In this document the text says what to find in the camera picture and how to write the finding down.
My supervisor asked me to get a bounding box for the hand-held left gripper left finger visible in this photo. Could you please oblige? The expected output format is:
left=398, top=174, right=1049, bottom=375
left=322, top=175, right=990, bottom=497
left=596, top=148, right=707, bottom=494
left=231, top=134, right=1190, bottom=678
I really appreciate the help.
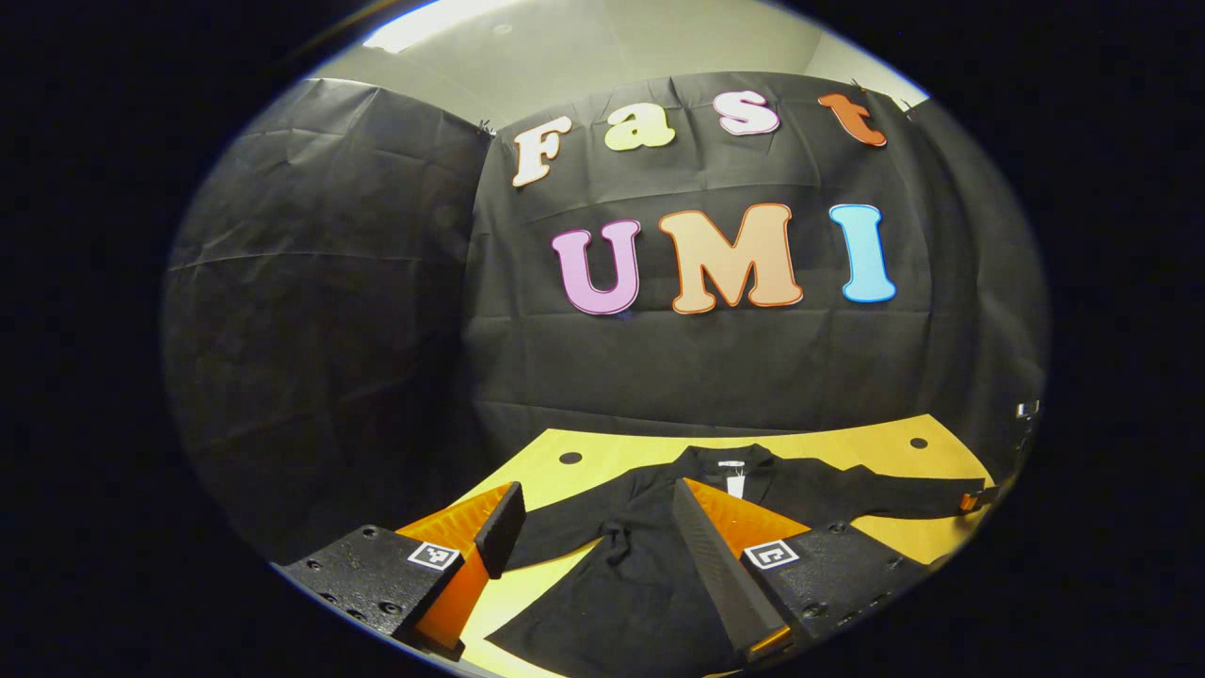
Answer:
left=271, top=482, right=529, bottom=662

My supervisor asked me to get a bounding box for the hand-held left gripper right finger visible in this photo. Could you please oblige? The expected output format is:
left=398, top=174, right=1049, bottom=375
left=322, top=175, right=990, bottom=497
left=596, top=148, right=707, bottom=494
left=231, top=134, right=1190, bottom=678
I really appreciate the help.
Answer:
left=671, top=476, right=935, bottom=662

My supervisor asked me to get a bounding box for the black button-up shirt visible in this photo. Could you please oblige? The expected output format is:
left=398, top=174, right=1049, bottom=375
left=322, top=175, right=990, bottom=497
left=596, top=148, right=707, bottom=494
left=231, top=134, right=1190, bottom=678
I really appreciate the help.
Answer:
left=485, top=443, right=989, bottom=678

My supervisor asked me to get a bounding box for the black backdrop cloth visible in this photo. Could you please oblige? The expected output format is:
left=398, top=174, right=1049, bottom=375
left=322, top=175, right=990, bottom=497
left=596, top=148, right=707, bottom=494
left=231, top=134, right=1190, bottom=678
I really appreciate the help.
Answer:
left=160, top=71, right=1051, bottom=566

